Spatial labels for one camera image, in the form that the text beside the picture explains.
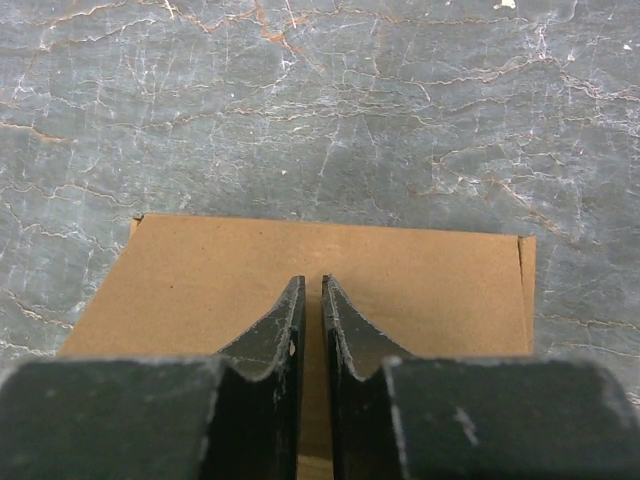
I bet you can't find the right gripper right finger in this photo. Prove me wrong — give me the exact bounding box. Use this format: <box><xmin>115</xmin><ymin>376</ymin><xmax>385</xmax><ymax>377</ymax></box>
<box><xmin>322</xmin><ymin>276</ymin><xmax>639</xmax><ymax>479</ymax></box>

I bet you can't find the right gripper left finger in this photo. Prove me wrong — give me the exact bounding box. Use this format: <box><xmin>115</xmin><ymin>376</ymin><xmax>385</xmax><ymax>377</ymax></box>
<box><xmin>1</xmin><ymin>276</ymin><xmax>306</xmax><ymax>479</ymax></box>

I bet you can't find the brown cardboard box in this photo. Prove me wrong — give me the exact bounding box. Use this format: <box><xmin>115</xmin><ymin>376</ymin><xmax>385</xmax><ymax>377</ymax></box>
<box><xmin>55</xmin><ymin>213</ymin><xmax>537</xmax><ymax>480</ymax></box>

